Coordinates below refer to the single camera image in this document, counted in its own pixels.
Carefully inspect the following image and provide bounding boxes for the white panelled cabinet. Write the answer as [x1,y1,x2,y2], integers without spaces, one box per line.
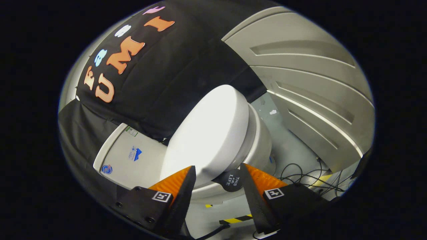
[222,6,375,174]

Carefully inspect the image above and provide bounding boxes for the black floor cables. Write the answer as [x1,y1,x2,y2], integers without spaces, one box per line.
[280,158,354,197]

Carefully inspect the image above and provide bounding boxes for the white toilet lid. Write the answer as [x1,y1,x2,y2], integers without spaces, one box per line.
[160,84,250,192]

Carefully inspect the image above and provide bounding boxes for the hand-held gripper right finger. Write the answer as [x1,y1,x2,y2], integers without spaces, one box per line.
[240,163,331,235]

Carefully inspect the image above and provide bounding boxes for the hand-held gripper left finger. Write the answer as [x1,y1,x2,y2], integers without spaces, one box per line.
[115,166,197,239]

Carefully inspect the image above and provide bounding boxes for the white toilet body with tank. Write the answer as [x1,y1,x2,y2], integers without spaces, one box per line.
[93,103,277,204]

